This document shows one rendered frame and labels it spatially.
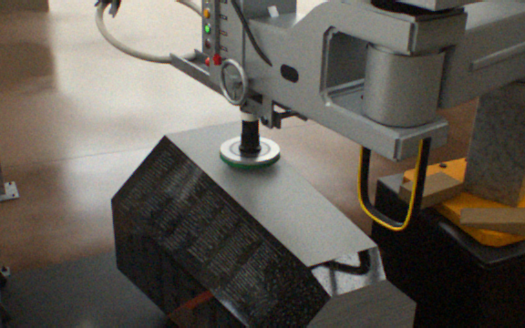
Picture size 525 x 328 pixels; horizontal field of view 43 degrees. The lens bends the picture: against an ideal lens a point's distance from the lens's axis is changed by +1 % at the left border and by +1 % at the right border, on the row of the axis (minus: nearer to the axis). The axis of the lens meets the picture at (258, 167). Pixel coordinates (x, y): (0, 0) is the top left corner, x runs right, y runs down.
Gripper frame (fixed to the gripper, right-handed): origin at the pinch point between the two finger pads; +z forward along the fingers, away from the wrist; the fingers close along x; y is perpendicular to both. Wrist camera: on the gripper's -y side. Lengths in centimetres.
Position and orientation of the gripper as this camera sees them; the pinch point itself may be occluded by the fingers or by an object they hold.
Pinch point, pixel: (108, 11)
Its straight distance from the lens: 294.6
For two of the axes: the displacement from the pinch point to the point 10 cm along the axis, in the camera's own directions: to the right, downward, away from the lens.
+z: -2.5, 6.7, 7.0
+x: 8.7, 4.7, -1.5
